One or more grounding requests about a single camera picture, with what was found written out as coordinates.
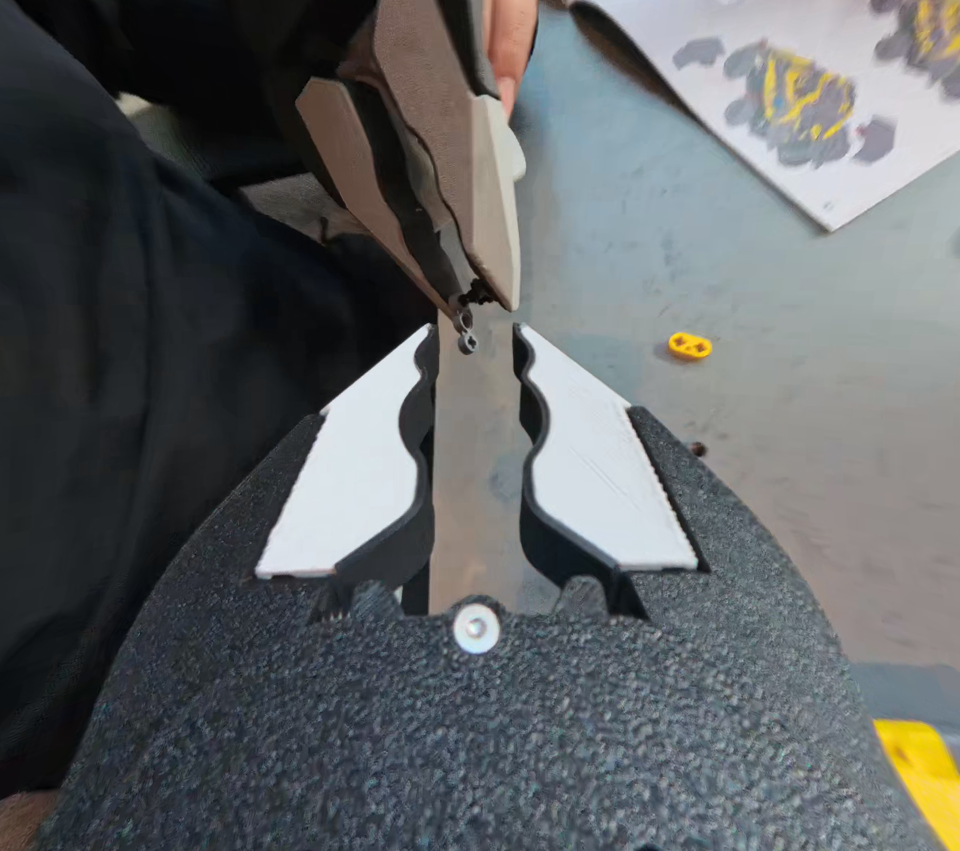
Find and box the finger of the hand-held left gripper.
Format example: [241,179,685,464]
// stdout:
[294,77,466,316]
[373,0,528,314]

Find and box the grey desk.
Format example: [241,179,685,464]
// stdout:
[240,0,960,721]

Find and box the yellow toy brick vehicle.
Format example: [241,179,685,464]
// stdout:
[851,663,960,851]

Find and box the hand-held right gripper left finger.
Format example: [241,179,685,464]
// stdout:
[255,323,440,581]

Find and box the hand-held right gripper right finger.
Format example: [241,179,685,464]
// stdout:
[512,323,700,573]

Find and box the grey three-hole thin beam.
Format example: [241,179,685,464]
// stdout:
[450,296,481,356]

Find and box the paper instruction booklet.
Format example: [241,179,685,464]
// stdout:
[517,0,960,233]

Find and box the person's dark clothing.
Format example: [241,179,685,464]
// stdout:
[0,0,440,800]

